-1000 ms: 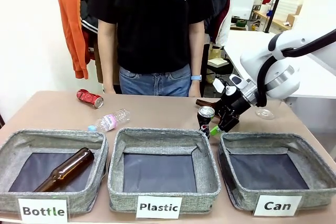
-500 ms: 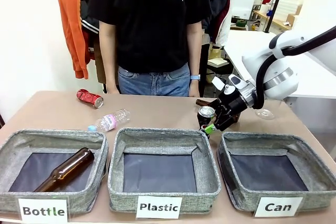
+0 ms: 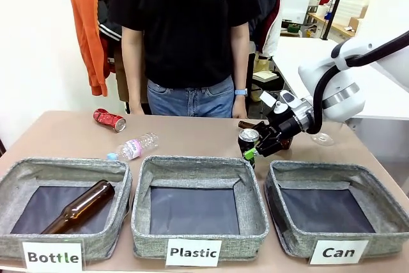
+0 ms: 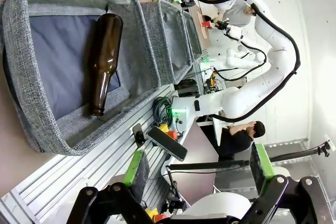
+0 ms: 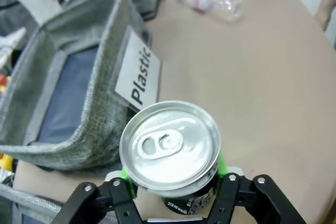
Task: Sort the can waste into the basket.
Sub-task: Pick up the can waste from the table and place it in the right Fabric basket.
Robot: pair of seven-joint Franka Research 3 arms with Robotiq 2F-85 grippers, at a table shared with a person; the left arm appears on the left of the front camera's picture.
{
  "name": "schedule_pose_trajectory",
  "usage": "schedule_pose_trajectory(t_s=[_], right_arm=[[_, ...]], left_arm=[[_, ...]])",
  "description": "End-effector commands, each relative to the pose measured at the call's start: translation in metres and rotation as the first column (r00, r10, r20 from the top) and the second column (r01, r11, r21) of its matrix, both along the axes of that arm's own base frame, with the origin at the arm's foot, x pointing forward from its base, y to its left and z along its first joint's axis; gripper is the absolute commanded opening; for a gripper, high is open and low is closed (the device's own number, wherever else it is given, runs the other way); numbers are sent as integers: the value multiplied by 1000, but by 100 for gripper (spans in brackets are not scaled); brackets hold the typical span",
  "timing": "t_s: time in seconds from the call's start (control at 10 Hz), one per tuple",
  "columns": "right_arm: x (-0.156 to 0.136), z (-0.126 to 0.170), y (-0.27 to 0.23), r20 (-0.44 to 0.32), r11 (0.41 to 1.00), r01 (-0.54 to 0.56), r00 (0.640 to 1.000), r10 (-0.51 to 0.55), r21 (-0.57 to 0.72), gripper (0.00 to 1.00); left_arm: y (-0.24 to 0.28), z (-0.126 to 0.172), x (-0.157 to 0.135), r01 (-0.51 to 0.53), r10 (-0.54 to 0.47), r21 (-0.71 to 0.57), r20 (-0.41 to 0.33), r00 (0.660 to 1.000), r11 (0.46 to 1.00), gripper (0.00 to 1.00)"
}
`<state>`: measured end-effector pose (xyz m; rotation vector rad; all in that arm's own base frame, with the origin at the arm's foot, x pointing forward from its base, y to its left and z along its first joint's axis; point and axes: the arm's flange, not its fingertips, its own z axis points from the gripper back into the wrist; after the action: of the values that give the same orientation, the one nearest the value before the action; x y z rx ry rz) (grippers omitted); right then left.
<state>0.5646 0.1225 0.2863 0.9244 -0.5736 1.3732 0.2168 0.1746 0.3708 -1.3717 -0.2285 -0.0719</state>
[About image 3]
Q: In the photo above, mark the crushed red drink can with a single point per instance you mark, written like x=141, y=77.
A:
x=107, y=119

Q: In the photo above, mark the white label Can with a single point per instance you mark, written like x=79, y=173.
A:
x=338, y=252

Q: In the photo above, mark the white desk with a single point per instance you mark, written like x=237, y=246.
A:
x=303, y=52

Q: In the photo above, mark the wooden workbench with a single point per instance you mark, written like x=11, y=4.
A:
x=338, y=28

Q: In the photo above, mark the person's left hand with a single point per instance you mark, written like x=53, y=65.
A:
x=239, y=106

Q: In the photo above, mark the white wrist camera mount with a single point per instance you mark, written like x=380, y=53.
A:
x=289, y=98

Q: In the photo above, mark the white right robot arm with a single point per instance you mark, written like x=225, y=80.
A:
x=338, y=94

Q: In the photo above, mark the clear plastic water bottle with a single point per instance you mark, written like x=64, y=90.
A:
x=140, y=146

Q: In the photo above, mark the person's right forearm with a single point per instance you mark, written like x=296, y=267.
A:
x=132, y=68

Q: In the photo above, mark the black drink can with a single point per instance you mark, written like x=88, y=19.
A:
x=247, y=140

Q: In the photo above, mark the white box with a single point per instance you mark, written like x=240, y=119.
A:
x=297, y=4

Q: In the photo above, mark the brown glass bottle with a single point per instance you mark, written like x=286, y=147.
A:
x=86, y=199
x=247, y=123

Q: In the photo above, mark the white label Bottle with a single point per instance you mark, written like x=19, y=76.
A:
x=52, y=257

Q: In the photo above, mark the grey fabric basket Bottle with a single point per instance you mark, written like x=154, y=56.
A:
x=119, y=196

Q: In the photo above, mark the light blue wristband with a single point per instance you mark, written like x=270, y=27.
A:
x=241, y=92

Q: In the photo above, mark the black stand pole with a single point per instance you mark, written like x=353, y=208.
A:
x=335, y=1

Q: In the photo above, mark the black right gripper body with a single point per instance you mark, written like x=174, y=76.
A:
x=286, y=124

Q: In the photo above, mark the person in blue jeans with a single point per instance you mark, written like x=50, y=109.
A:
x=191, y=100

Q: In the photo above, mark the white and red jacket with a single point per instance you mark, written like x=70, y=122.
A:
x=271, y=14

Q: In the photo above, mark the grey fabric basket Can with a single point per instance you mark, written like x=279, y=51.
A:
x=319, y=170

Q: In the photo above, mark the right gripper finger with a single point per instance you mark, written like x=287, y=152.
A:
x=264, y=130
x=268, y=146

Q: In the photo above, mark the white label Plastic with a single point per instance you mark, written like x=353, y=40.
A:
x=193, y=252

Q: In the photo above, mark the grey fabric basket Plastic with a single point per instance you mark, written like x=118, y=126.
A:
x=191, y=167

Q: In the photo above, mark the orange hanging jacket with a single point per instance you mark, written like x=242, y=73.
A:
x=86, y=30

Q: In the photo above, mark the black T-shirt torso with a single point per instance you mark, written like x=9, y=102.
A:
x=185, y=30

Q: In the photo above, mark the person's left forearm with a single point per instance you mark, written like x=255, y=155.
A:
x=239, y=59

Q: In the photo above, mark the person's right hand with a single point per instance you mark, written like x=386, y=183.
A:
x=137, y=109

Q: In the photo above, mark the black striped hanging jacket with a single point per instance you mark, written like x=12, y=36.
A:
x=108, y=14

